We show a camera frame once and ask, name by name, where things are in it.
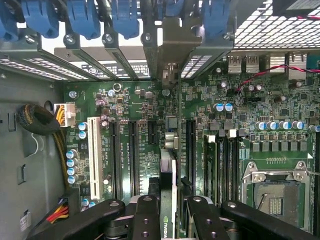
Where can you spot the white power connector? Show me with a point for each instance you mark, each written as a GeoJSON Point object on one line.
{"type": "Point", "coordinates": [68, 112]}

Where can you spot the white PCI expansion slot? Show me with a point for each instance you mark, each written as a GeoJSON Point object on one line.
{"type": "Point", "coordinates": [95, 155]}

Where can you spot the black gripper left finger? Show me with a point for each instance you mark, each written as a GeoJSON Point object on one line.
{"type": "Point", "coordinates": [147, 220]}

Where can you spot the long black expansion slot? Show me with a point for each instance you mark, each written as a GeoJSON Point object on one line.
{"type": "Point", "coordinates": [133, 157]}
{"type": "Point", "coordinates": [191, 150]}
{"type": "Point", "coordinates": [116, 160]}

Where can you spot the black open PC case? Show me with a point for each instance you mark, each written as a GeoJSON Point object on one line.
{"type": "Point", "coordinates": [25, 162]}

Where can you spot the blue slot clip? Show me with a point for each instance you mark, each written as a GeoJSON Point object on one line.
{"type": "Point", "coordinates": [83, 20]}
{"type": "Point", "coordinates": [41, 17]}
{"type": "Point", "coordinates": [126, 20]}
{"type": "Point", "coordinates": [216, 17]}
{"type": "Point", "coordinates": [175, 7]}

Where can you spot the short black expansion slot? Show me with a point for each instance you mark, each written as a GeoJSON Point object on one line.
{"type": "Point", "coordinates": [152, 132]}

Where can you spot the black RAM slot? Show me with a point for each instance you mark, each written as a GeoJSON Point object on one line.
{"type": "Point", "coordinates": [233, 170]}
{"type": "Point", "coordinates": [222, 170]}

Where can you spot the metal slot cover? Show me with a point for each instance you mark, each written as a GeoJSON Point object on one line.
{"type": "Point", "coordinates": [151, 60]}
{"type": "Point", "coordinates": [125, 62]}
{"type": "Point", "coordinates": [197, 65]}

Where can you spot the CPU socket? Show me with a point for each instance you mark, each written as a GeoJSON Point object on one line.
{"type": "Point", "coordinates": [275, 200]}

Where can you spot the silver USB port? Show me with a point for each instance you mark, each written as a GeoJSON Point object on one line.
{"type": "Point", "coordinates": [252, 64]}
{"type": "Point", "coordinates": [234, 65]}

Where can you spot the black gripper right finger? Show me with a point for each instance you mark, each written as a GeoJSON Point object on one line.
{"type": "Point", "coordinates": [205, 222]}

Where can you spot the green motherboard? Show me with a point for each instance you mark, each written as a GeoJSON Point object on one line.
{"type": "Point", "coordinates": [140, 105]}

